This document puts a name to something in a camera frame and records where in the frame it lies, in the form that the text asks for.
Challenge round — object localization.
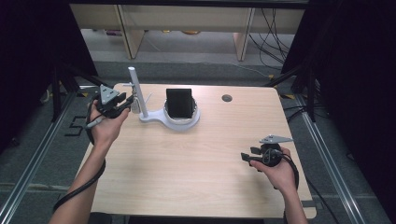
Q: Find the white key stand with pole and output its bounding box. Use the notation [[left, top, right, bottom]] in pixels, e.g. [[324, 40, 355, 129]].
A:
[[122, 66, 202, 132]]

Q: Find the person's right hand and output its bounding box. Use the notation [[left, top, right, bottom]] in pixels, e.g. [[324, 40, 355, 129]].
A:
[[249, 147, 299, 196]]

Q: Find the bundle of black cables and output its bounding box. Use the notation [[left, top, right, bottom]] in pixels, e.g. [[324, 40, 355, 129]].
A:
[[247, 7, 295, 71]]

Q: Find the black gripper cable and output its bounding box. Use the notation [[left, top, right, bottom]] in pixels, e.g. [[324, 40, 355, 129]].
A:
[[51, 94, 107, 214], [262, 148, 339, 224]]

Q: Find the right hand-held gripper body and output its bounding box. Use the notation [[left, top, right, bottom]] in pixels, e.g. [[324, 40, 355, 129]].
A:
[[259, 133, 294, 168]]

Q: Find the silver bowl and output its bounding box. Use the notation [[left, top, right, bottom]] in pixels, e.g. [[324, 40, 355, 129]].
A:
[[163, 94, 199, 126]]

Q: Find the black metal stand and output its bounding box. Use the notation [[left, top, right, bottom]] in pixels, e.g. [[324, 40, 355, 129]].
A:
[[50, 61, 110, 123], [263, 63, 319, 123]]

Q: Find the light wooden desk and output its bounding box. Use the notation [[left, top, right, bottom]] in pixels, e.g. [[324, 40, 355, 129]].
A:
[[69, 3, 306, 62]]

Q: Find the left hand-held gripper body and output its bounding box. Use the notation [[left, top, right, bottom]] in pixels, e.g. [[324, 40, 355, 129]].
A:
[[96, 84, 131, 119]]

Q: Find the aluminium floor rail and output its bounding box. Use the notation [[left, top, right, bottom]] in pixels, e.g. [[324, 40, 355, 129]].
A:
[[294, 94, 366, 224], [0, 92, 78, 224]]

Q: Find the black wallet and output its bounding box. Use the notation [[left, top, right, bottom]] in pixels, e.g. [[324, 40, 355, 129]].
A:
[[165, 88, 193, 119]]

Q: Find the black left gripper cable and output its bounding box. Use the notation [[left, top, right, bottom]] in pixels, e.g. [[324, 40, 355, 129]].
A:
[[51, 94, 107, 214]]

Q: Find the person's left hand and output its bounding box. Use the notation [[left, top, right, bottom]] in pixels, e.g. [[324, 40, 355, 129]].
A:
[[89, 101, 131, 147]]

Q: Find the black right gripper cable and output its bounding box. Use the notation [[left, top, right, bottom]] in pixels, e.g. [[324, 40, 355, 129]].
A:
[[262, 148, 339, 224]]

